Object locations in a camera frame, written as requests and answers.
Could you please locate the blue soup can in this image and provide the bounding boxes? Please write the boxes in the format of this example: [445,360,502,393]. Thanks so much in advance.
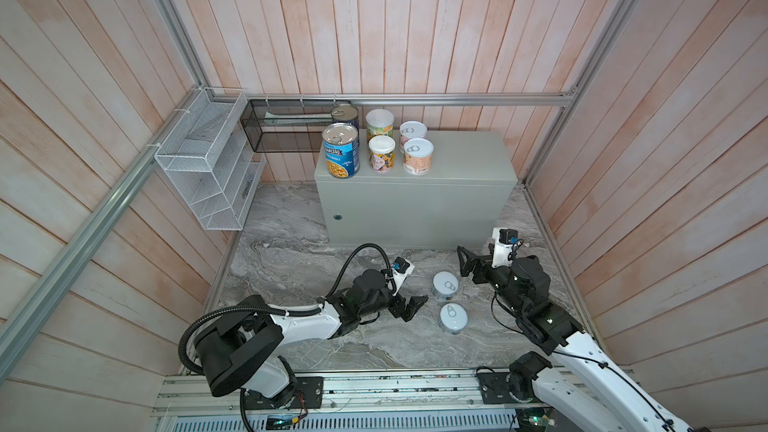
[322,123,359,179]

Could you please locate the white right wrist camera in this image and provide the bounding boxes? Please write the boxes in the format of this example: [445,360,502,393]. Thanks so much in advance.
[491,227,523,268]

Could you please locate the white wire mesh shelf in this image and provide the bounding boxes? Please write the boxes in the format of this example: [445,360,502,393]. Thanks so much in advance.
[155,87,264,231]

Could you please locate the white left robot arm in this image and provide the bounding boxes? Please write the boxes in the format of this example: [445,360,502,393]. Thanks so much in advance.
[177,244,428,408]

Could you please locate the short white-top can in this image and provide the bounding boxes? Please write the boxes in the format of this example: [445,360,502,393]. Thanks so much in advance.
[439,303,469,335]

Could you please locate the black wire mesh basket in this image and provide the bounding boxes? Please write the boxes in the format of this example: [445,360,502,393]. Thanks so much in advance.
[240,99,345,153]

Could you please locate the dark blue tomato can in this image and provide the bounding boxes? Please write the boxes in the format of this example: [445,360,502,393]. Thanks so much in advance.
[330,104,359,129]

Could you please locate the grey-label short can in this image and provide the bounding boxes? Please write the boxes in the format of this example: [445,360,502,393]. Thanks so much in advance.
[432,271,459,302]

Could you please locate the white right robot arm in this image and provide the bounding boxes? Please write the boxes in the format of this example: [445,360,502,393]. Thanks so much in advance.
[457,243,691,431]

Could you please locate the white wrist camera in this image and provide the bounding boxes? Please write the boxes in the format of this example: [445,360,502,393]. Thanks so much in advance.
[491,227,523,268]
[390,257,414,295]

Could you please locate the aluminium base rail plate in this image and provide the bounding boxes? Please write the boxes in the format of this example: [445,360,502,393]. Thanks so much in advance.
[148,369,568,431]

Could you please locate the orange-label short can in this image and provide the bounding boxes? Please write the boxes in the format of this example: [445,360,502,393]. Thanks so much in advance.
[403,138,434,176]

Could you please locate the grey metal cabinet box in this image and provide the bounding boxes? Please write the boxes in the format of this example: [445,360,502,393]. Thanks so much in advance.
[314,130,517,250]

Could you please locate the aluminium wall rail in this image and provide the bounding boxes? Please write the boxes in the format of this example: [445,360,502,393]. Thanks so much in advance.
[212,89,575,107]

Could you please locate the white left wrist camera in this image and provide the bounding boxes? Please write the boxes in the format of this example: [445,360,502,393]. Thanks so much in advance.
[390,257,414,295]

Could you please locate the pink-label short can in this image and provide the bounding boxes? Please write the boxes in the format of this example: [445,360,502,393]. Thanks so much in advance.
[399,121,428,146]

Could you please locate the yellow can white lid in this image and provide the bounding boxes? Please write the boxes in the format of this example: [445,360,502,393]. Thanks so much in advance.
[368,135,396,173]
[365,108,394,141]

